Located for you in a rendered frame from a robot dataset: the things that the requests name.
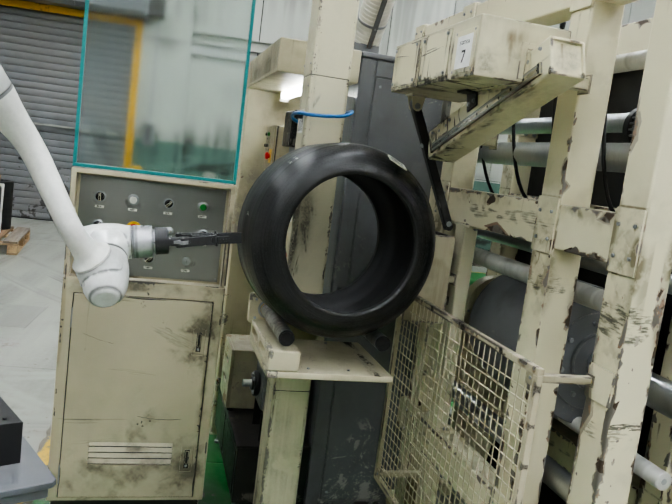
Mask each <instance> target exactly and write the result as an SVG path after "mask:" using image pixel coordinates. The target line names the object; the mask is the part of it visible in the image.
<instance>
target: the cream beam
mask: <svg viewBox="0 0 672 504"><path fill-rule="evenodd" d="M473 32H474V36H473V43H472V49H471V56H470V63H469V66H467V67H463V68H459V69H455V70H454V64H455V57H456V50H457V43H458V37H461V36H464V35H467V34H470V33H473ZM550 36H556V37H561V38H566V39H570V38H571V31H569V30H564V29H559V28H554V27H549V26H544V25H539V24H534V23H529V22H524V21H519V20H514V19H509V18H504V17H499V16H494V15H489V14H484V13H482V14H479V15H477V16H474V17H472V18H469V19H467V20H464V21H461V22H459V23H456V24H454V25H451V26H449V27H446V28H443V29H441V30H438V31H436V32H433V33H430V34H428V35H425V36H423V37H420V38H418V39H415V40H412V41H410V42H407V43H405V44H402V45H400V46H397V49H396V57H395V64H394V72H393V79H392V83H391V86H392V87H391V92H395V93H401V94H409V93H416V94H422V95H428V97H427V98H432V99H439V100H445V101H451V102H457V103H461V102H467V94H462V93H457V90H462V89H471V91H476V92H478V93H479V92H481V91H482V90H488V89H495V88H502V87H508V86H513V85H519V84H520V83H521V81H522V79H523V75H524V71H525V65H526V59H527V53H529V52H530V51H532V50H534V49H535V48H536V47H537V46H539V45H540V44H541V43H542V42H544V41H545V40H546V39H547V38H549V37H550Z"/></svg>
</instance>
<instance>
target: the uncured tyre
mask: <svg viewBox="0 0 672 504"><path fill-rule="evenodd" d="M296 155H297V156H299V157H300V158H298V159H297V160H295V161H294V162H293V163H291V164H290V165H288V164H286V162H288V161H289V160H290V159H292V158H293V157H295V156H296ZM406 169H407V168H406ZM338 176H343V177H345V178H347V179H349V180H350V181H352V182H353V183H355V184H356V185H357V186H358V187H359V188H360V189H361V190H362V191H363V192H364V193H365V194H366V196H367V197H368V199H369V201H370V202H371V204H372V207H373V209H374V212H375V215H376V220H377V242H376V247H375V250H374V253H373V256H372V258H371V260H370V262H369V264H368V265H367V267H366V268H365V270H364V271H363V272H362V273H361V275H360V276H359V277H358V278H357V279H355V280H354V281H353V282H352V283H350V284H349V285H347V286H345V287H344V288H341V289H339V290H337V291H334V292H330V293H324V294H310V293H305V292H301V291H300V289H299V288H298V286H297V285H296V283H295V282H294V280H293V278H292V276H291V273H290V270H289V267H288V264H287V258H286V236H287V231H288V227H289V223H290V221H291V218H292V216H293V214H294V212H295V210H296V208H297V207H298V205H299V204H300V202H301V201H302V200H303V199H304V197H305V196H306V195H307V194H308V193H309V192H310V191H312V190H313V189H314V188H315V187H317V186H318V185H320V184H321V183H323V182H325V181H327V180H329V179H332V178H334V177H338ZM248 209H250V212H249V216H248V218H246V214H247V211H248ZM237 232H241V233H242V243H237V248H238V255H239V259H240V263H241V267H242V269H243V272H244V274H245V277H246V279H247V281H248V283H249V284H250V286H251V288H252V289H253V291H254V292H255V293H256V295H257V296H258V297H259V298H260V299H261V300H262V301H263V302H264V303H265V304H266V305H267V306H268V307H269V308H270V309H272V310H273V311H274V312H275V313H276V314H277V315H279V316H280V317H281V318H282V319H283V320H285V321H286V322H287V323H289V324H290V325H292V326H294V327H295V328H297V329H299V330H301V331H304V332H306V333H309V334H312V335H316V336H320V337H327V338H348V337H356V336H361V335H364V334H368V333H371V332H373V331H376V330H378V329H380V328H382V327H384V326H386V325H387V324H389V323H390V322H392V321H393V320H395V319H396V318H397V317H399V316H400V315H401V314H402V313H403V312H404V311H405V310H406V309H407V308H408V307H409V306H410V305H411V304H412V302H413V301H414V300H415V299H416V297H417V296H418V294H419V293H420V291H421V289H422V288H423V286H424V284H425V282H426V280H427V277H428V275H429V272H430V269H431V266H432V262H433V258H434V252H435V242H436V232H435V222H434V217H433V213H432V209H431V206H430V203H429V200H428V198H427V196H426V194H425V192H424V190H423V188H422V187H421V185H420V183H419V182H418V181H417V179H416V178H415V177H414V176H413V174H412V173H411V172H410V171H409V170H408V169H407V171H406V170H405V169H403V168H402V167H400V166H399V165H397V164H396V163H394V162H393V161H391V160H390V159H389V157H388V154H387V153H385V152H383V151H381V150H379V149H377V148H374V147H371V146H368V145H364V144H359V143H350V142H339V143H323V144H314V145H308V146H304V147H301V148H298V149H296V150H293V151H291V152H289V153H287V154H285V155H283V156H282V157H280V158H279V159H277V160H276V161H274V162H273V163H272V164H271V165H270V166H268V167H267V168H266V169H265V170H264V171H263V172H262V173H261V175H260V176H259V177H258V178H257V180H256V181H255V182H254V184H253V185H252V187H251V188H250V190H249V192H248V194H247V196H246V198H245V200H244V203H243V206H242V209H241V212H240V216H239V221H238V228H237Z"/></svg>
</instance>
